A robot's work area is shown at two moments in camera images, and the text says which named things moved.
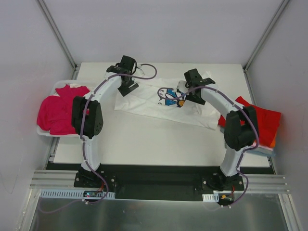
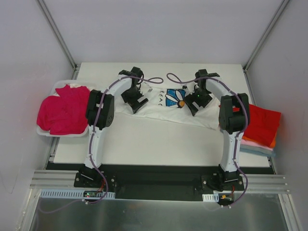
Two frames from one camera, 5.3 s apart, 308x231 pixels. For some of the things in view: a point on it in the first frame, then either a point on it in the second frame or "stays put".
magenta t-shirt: [55, 113] stays put
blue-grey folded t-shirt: [261, 151] stays put
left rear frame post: [59, 38] stays put
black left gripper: [128, 87] to [134, 100]
